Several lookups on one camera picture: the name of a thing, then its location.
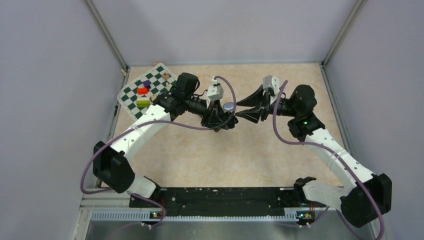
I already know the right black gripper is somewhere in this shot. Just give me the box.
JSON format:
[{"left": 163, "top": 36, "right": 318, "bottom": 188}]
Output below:
[{"left": 235, "top": 85, "right": 299, "bottom": 123}]

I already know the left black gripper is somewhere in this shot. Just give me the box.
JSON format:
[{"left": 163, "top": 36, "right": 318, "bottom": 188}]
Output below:
[{"left": 185, "top": 94, "right": 230, "bottom": 130}]

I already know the lavender earbud charging case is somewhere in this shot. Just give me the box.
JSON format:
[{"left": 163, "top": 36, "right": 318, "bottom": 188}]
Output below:
[{"left": 222, "top": 102, "right": 236, "bottom": 112}]

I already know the black earbud charging case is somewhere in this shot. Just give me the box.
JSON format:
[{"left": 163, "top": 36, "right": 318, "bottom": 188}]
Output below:
[{"left": 225, "top": 112, "right": 238, "bottom": 124}]

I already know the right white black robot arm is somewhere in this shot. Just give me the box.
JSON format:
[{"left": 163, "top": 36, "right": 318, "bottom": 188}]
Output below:
[{"left": 236, "top": 84, "right": 392, "bottom": 228}]

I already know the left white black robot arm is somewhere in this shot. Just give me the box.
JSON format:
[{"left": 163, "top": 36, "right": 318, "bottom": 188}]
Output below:
[{"left": 91, "top": 72, "right": 238, "bottom": 207}]

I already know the white chess piece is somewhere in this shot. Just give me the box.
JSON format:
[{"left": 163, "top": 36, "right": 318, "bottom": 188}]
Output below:
[{"left": 165, "top": 84, "right": 173, "bottom": 91}]

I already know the wooden cube piece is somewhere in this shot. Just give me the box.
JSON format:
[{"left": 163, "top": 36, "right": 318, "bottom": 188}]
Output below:
[{"left": 161, "top": 72, "right": 170, "bottom": 80}]

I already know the green white chessboard mat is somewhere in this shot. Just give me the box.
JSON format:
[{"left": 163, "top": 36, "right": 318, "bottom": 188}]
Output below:
[{"left": 117, "top": 63, "right": 177, "bottom": 121}]

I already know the purple block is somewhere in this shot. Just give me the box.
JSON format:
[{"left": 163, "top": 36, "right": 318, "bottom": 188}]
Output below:
[{"left": 142, "top": 80, "right": 151, "bottom": 89}]

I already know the lime green block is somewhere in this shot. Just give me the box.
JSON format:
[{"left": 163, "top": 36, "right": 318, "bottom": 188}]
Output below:
[{"left": 135, "top": 98, "right": 151, "bottom": 108}]

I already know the red block upper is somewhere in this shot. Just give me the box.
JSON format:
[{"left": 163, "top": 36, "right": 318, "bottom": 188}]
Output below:
[{"left": 137, "top": 87, "right": 149, "bottom": 95}]

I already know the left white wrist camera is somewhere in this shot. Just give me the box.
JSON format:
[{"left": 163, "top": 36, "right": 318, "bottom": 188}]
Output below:
[{"left": 206, "top": 79, "right": 224, "bottom": 108}]

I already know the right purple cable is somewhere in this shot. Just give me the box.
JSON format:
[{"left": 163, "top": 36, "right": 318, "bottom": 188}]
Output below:
[{"left": 272, "top": 80, "right": 386, "bottom": 240}]

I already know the purple cable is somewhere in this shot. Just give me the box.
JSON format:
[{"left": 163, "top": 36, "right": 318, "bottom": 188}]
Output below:
[
  {"left": 272, "top": 80, "right": 386, "bottom": 240},
  {"left": 80, "top": 75, "right": 237, "bottom": 229}
]

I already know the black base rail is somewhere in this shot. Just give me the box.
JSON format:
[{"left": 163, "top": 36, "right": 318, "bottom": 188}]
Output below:
[{"left": 150, "top": 187, "right": 323, "bottom": 217}]

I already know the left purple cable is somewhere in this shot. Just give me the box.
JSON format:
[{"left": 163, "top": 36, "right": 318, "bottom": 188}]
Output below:
[{"left": 80, "top": 75, "right": 237, "bottom": 229}]

